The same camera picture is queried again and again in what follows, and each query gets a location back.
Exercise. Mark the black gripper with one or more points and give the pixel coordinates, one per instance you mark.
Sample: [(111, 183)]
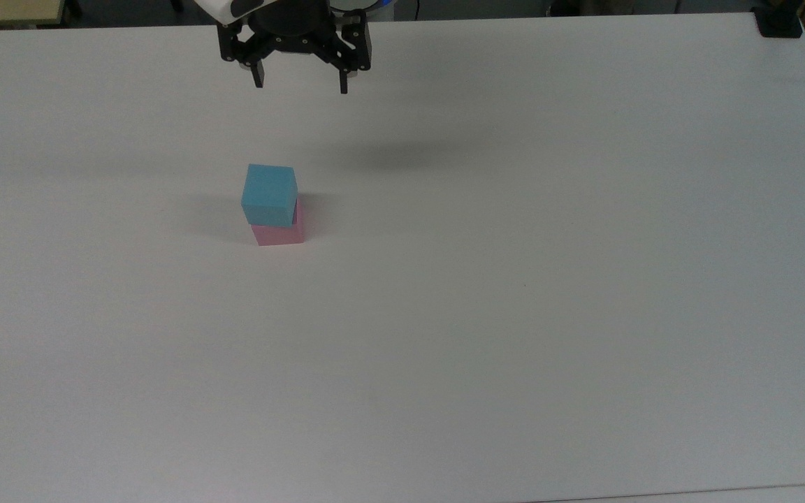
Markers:
[(291, 21)]

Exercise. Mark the blue foam cube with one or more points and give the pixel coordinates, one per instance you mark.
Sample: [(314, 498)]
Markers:
[(268, 194)]

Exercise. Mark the pink foam cube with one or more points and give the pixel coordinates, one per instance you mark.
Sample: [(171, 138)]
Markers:
[(280, 235)]

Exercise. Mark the beige wooden table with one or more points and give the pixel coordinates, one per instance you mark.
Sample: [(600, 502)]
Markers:
[(8, 10)]

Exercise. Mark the black table clamp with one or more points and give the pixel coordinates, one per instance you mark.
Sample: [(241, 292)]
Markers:
[(778, 24)]

